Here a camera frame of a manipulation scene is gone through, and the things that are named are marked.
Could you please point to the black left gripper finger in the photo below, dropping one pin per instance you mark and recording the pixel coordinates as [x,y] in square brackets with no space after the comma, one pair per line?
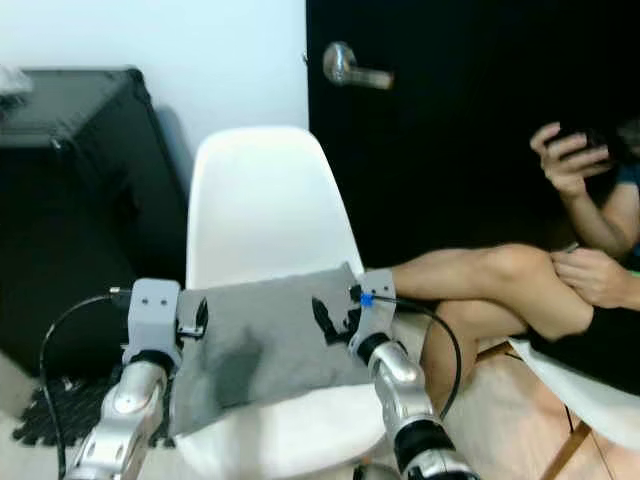
[203,314]

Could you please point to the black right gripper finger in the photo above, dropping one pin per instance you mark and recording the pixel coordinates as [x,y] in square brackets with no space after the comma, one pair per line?
[352,318]
[326,316]

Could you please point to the black smartphone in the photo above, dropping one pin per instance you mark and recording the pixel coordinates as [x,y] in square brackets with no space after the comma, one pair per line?
[588,138]

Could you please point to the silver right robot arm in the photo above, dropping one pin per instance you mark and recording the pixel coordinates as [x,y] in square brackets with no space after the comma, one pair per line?
[400,385]

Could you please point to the person's right forearm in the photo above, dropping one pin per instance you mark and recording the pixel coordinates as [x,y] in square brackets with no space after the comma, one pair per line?
[605,225]

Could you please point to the grey pillow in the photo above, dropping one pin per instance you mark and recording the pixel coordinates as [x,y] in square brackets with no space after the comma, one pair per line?
[260,340]

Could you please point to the white plastic shell chair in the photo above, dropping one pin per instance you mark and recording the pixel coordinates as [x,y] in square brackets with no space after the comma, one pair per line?
[260,200]
[590,400]

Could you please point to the person's left hand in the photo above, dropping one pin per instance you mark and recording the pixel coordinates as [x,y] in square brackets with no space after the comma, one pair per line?
[600,278]

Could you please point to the person's right hand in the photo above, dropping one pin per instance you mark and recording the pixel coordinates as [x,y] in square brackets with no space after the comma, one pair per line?
[572,175]

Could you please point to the person's bare leg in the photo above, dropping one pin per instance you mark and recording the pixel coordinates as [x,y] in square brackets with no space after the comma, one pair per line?
[475,340]
[500,275]

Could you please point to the black rubber floor mat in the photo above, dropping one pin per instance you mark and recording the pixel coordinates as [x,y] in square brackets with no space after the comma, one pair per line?
[75,415]

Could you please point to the black hard case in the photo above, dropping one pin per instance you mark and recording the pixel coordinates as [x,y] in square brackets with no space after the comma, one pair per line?
[70,220]

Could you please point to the black shorts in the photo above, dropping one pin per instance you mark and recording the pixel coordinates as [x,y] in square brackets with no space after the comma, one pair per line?
[595,345]

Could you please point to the black door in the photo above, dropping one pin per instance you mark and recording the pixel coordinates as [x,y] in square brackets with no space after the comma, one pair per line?
[460,60]

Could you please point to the white crumpled item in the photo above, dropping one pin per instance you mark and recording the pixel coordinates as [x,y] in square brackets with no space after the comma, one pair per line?
[13,84]

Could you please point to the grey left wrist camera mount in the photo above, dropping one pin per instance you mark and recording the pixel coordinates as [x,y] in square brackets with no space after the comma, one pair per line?
[155,305]

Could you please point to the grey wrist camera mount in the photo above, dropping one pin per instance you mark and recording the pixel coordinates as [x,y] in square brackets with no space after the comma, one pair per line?
[155,305]
[380,285]

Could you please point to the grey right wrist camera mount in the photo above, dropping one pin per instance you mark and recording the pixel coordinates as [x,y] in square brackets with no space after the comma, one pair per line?
[380,285]

